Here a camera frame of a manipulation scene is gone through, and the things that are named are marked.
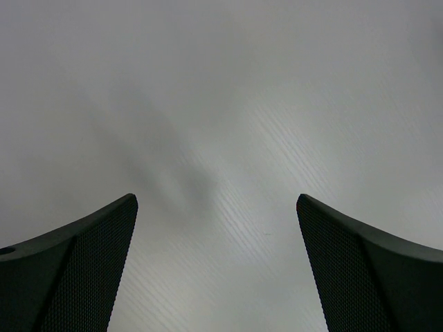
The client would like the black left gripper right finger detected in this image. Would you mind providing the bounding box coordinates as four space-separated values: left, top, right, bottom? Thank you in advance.
296 194 442 332

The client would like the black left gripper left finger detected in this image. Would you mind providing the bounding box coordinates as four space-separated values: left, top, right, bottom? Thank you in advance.
1 194 138 332

